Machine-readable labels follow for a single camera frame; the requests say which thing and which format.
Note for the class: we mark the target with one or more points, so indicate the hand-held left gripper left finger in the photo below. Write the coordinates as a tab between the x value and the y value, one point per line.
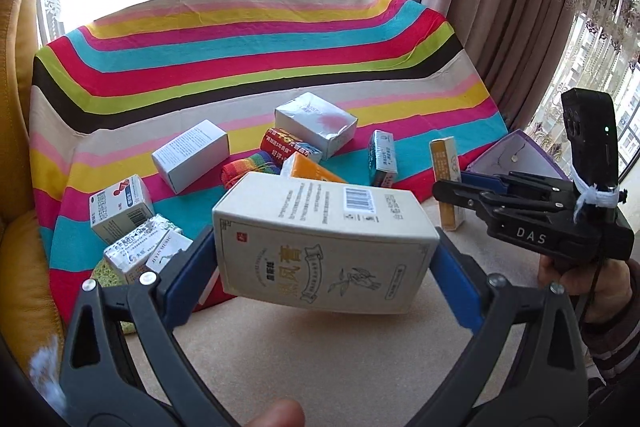
197	267

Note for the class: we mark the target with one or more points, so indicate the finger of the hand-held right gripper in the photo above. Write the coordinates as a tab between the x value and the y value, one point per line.
482	181
462	194

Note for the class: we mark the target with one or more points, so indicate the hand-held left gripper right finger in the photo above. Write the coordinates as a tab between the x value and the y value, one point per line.
457	279

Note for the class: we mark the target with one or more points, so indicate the purple storage box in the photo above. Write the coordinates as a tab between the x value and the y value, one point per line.
515	157

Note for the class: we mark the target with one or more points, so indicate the round green sponge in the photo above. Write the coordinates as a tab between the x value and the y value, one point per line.
107	274

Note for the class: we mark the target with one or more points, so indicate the cream medicine box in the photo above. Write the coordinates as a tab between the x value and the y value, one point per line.
320	247

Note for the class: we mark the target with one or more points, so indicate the person's right forearm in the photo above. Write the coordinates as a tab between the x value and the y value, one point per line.
612	347

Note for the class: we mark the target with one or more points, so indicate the person's right hand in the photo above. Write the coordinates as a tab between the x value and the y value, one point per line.
607	279

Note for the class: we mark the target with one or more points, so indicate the person's left hand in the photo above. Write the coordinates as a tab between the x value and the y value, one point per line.
277	414

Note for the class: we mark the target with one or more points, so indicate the white box with horse print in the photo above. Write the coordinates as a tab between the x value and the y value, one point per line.
167	249

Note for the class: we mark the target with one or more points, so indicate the yellow and white box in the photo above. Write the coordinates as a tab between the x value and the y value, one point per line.
447	162

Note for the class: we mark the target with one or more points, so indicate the white cloth tie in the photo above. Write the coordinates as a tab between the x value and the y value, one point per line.
595	197

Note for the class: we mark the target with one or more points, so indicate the crinkled silver foil box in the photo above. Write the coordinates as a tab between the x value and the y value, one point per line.
130	252

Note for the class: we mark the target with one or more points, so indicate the teal and white box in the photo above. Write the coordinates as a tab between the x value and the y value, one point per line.
382	157

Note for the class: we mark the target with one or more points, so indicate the white box with red heart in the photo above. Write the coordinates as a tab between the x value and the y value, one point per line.
117	207

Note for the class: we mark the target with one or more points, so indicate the rainbow striped cloth pouch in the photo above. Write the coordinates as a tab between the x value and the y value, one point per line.
245	169

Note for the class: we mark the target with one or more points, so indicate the plain white grey box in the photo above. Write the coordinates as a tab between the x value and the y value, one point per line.
190	157

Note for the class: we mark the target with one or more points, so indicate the orange box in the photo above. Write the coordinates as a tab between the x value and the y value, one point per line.
310	169

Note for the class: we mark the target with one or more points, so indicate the red and yellow box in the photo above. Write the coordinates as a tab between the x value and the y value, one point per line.
285	142

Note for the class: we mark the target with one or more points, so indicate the silver box with pink spot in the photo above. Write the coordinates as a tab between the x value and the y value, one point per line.
315	119

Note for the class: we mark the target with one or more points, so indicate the brown patterned curtain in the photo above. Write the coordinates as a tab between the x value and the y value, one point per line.
530	7

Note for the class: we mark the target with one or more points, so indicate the yellow leather sofa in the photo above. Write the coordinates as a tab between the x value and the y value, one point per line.
20	227

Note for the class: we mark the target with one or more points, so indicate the white fuzzy tuft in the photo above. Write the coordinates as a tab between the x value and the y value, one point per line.
47	374

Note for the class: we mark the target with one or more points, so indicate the rainbow striped blanket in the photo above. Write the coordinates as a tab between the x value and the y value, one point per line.
250	52

